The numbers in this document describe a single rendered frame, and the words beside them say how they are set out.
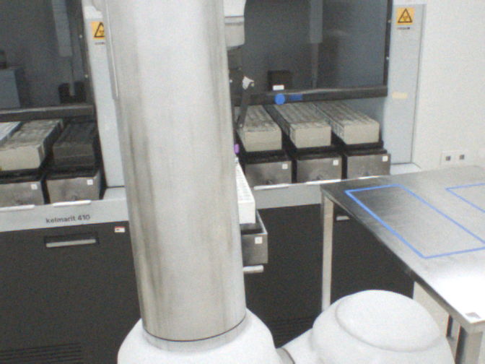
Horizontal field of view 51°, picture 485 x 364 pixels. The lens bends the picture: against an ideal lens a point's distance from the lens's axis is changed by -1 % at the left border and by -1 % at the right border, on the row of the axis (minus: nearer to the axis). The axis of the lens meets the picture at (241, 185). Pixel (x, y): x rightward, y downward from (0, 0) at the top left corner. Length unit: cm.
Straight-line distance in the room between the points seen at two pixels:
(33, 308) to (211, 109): 136
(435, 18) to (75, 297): 219
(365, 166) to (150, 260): 119
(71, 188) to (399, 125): 100
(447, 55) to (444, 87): 16
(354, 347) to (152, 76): 31
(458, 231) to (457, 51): 199
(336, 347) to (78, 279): 120
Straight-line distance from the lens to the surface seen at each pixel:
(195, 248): 43
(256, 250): 109
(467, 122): 314
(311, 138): 158
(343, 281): 173
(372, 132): 164
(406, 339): 53
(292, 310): 174
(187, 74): 41
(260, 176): 150
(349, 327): 54
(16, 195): 155
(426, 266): 97
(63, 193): 152
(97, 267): 161
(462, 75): 305
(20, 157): 160
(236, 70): 104
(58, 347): 179
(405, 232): 108
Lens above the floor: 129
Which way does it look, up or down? 21 degrees down
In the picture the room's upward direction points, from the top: 2 degrees counter-clockwise
